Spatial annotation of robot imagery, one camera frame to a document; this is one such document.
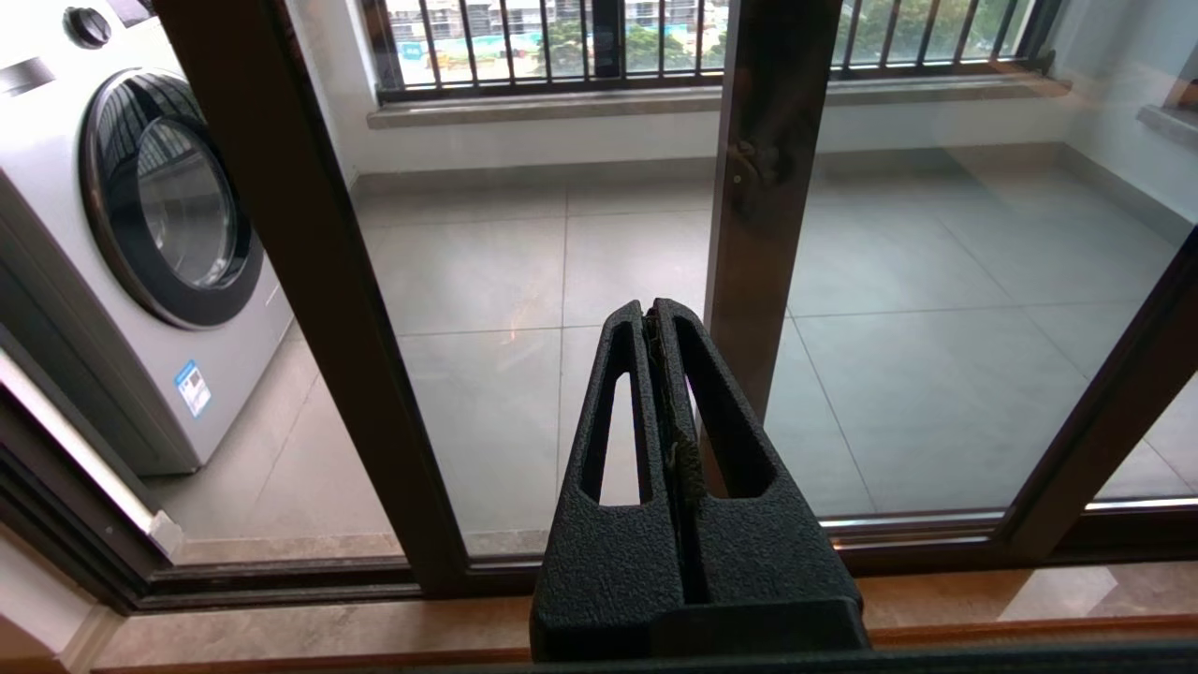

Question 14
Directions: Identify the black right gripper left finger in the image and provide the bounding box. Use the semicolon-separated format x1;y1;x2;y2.
529;300;684;664

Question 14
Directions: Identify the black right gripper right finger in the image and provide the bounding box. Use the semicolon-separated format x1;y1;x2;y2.
652;298;869;654

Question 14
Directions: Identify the dark brown sliding glass door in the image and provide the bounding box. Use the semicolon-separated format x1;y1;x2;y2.
154;0;1198;600

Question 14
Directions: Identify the black balcony railing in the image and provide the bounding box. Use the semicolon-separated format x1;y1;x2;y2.
360;0;1063;104

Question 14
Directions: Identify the white drum washing machine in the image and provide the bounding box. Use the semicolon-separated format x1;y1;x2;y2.
0;0;296;478

